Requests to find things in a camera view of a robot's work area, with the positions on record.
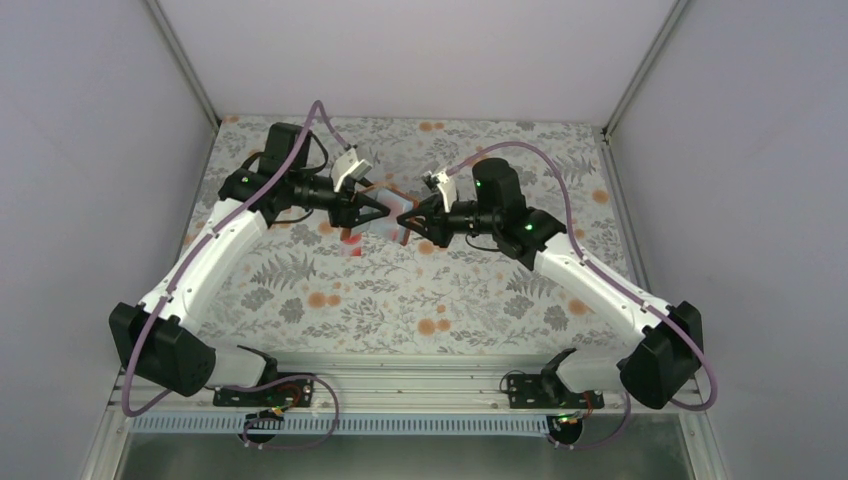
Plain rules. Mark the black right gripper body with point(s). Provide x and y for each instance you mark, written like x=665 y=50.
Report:
x=438 y=225

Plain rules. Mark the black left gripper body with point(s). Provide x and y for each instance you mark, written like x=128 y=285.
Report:
x=346 y=208

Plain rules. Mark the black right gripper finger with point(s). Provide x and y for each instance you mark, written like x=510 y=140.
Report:
x=426 y=231
x=420 y=214

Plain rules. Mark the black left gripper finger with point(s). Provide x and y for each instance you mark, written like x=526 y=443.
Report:
x=368 y=214
x=372 y=191

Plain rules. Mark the brown leather card holder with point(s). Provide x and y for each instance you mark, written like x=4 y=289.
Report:
x=378 y=228

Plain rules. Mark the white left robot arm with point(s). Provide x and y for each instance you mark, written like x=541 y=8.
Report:
x=157 y=338

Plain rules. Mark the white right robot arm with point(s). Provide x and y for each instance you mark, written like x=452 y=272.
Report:
x=661 y=343

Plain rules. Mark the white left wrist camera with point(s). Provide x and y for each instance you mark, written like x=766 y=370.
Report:
x=349 y=166

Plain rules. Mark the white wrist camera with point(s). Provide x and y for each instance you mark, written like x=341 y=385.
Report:
x=442 y=183
x=349 y=166

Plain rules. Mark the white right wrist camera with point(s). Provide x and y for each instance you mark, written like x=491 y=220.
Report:
x=442 y=183

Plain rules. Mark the aluminium corner frame post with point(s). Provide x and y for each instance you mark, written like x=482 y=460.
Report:
x=645 y=66

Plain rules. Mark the aluminium mounting rail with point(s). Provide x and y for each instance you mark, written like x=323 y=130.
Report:
x=385 y=383

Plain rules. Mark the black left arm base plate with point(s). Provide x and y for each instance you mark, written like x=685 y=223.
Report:
x=289 y=390

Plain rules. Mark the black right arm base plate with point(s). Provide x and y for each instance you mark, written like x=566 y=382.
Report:
x=532 y=391

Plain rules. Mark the left aluminium corner post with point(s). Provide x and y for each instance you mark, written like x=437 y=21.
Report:
x=179 y=54

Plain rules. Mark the blue slotted cable duct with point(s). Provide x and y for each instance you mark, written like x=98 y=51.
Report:
x=347 y=424

